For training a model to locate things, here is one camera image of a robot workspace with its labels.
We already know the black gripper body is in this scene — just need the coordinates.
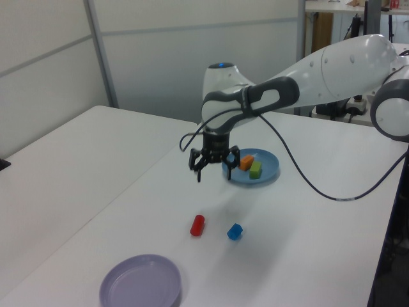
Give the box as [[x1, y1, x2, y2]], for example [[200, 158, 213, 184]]
[[200, 130, 236, 162]]

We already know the orange block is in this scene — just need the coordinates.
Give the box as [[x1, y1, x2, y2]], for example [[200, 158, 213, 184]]
[[238, 155, 255, 171]]

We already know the green block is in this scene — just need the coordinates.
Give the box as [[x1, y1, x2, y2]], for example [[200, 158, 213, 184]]
[[249, 161, 263, 180]]

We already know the red block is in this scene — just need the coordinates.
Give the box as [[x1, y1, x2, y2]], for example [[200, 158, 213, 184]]
[[189, 214, 206, 237]]

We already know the blue block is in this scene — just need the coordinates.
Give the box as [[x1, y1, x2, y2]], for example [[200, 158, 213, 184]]
[[226, 223, 244, 240]]

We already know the blue plate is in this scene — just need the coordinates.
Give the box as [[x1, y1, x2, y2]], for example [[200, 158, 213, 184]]
[[221, 147, 281, 185]]

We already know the black power strip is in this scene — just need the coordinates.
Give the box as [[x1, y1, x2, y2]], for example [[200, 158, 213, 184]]
[[315, 100, 351, 121]]

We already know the white button box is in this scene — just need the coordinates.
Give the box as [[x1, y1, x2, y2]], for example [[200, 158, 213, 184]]
[[347, 95, 367, 116]]

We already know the purple plate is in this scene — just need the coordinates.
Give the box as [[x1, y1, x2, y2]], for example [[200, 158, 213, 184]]
[[98, 253, 183, 307]]

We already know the brown wooden panel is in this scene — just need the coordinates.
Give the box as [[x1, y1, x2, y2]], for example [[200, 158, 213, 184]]
[[311, 12, 333, 54]]

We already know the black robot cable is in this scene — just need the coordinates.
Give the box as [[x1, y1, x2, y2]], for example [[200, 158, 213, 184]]
[[179, 107, 409, 202]]

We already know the grey partition post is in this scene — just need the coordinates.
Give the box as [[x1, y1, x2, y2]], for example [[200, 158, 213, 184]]
[[295, 0, 307, 61]]

